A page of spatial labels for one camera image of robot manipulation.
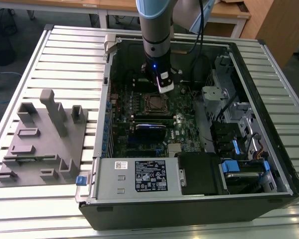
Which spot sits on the square CPU chip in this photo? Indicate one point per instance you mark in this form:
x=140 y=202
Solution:
x=156 y=103

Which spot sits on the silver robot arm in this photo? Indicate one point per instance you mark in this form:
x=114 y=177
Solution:
x=155 y=32

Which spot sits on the CPU socket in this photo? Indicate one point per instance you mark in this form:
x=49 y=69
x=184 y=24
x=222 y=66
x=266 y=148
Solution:
x=144 y=99

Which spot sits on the grey case latch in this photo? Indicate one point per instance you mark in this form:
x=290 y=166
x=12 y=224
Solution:
x=109 y=42

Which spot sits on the green RAM stick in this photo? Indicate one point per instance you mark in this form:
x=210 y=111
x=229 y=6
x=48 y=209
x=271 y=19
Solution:
x=26 y=160
x=152 y=120

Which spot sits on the green motherboard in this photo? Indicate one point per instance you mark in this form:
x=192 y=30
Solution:
x=187 y=124

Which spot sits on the black graphics card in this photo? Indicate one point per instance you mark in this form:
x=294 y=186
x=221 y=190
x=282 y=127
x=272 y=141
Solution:
x=149 y=134

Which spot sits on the silver chipset heatsink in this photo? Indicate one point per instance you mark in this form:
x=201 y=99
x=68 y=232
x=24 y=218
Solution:
x=175 y=147

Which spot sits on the black disk bay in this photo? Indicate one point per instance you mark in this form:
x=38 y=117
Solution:
x=224 y=134

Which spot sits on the blue disk bay latch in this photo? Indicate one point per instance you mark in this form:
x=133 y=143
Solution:
x=235 y=147

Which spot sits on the silver power supply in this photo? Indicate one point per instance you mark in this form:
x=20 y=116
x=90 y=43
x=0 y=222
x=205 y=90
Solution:
x=109 y=179

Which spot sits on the hard disk in blue carrier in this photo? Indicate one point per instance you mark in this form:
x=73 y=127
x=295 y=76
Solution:
x=229 y=166

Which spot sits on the wooden cabinet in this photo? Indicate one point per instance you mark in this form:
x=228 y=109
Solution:
x=276 y=25

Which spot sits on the grey parts rack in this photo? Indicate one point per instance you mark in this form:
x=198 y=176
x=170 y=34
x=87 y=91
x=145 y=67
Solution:
x=47 y=149

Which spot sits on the blue power supply latch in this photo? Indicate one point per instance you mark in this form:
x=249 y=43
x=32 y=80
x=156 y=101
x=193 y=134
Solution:
x=81 y=180

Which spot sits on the black PC case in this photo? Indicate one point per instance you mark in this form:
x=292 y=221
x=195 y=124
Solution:
x=189 y=214

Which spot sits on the black office chair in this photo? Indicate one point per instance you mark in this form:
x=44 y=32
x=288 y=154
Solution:
x=2 y=37

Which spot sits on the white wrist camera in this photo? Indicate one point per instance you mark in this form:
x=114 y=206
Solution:
x=165 y=83

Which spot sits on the silver metal bracket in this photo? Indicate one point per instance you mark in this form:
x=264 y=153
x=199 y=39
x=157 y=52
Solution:
x=211 y=93

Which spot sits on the wooden desk white frame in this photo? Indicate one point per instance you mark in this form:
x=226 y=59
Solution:
x=40 y=3
x=229 y=12

